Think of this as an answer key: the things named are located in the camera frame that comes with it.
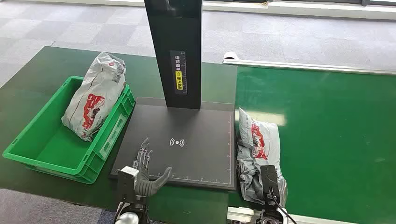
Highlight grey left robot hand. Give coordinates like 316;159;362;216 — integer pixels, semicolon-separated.
132;137;173;197

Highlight grey plastic mailer package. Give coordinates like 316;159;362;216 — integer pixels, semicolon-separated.
236;107;288;207
61;52;127;142

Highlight black scanner machine with column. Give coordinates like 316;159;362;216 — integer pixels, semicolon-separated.
110;0;237;192

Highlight green plastic crate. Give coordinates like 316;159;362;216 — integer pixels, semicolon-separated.
2;76;136;185

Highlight black yellow label sticker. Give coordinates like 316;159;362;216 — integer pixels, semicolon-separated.
170;50;188;96

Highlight dark green table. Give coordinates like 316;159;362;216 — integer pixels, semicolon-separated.
0;46;239;224

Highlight white window ledge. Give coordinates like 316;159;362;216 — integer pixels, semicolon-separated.
0;0;396;21

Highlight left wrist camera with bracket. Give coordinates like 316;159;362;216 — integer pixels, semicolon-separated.
117;166;139;203

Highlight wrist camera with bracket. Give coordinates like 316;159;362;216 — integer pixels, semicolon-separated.
117;166;139;203
260;165;281;203

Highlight white conveyor frame edge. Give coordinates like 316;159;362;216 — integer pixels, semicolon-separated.
227;206;356;224

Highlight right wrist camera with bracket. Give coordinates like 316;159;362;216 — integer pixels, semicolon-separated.
260;165;281;203

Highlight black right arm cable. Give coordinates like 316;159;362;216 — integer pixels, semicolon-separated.
269;187;290;224

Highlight silver conveyor side rail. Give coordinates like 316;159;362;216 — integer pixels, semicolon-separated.
222;51;396;76

